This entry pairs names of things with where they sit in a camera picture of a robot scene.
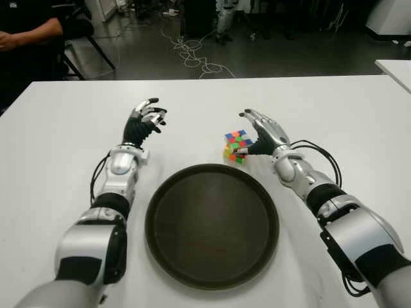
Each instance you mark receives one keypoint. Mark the robot left hand black silver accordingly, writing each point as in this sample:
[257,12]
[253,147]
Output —
[136,128]

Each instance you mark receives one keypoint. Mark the robot right hand black silver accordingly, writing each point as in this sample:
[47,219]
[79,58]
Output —
[271,134]

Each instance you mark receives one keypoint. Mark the multicoloured Rubik's cube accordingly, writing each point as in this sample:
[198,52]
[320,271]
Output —
[236,141]

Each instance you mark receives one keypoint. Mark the robot right arm silver black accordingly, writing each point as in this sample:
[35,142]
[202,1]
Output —
[356,237]

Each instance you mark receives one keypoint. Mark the robot left arm silver black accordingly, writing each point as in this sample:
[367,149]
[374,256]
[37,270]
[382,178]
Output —
[83,244]

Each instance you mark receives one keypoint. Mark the person's bare forearm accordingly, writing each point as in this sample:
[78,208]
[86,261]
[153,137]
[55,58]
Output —
[29,35]

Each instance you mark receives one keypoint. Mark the round dark brown plate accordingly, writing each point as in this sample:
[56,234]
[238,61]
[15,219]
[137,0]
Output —
[212,224]

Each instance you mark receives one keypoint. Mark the black metal chair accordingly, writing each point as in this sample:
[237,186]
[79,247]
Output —
[82,30]

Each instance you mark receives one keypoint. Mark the white power strip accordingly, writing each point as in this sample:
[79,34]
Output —
[170,13]

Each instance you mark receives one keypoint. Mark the white board panel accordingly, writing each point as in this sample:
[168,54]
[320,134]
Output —
[99,9]

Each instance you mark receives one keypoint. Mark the silver humanoid robot legs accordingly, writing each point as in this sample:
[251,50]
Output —
[224,19]

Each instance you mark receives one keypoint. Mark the seated person in black shirt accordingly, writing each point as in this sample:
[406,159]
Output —
[22,70]

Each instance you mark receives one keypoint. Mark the tall black cabinet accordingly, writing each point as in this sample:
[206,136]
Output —
[199,16]

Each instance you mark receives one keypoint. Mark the white side table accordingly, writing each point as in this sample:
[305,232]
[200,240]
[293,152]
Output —
[396,72]

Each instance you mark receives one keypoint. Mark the white cabinet with black base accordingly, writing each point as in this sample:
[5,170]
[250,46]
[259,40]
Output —
[390,16]

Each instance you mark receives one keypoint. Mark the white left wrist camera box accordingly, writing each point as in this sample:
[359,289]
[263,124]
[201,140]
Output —
[145,157]

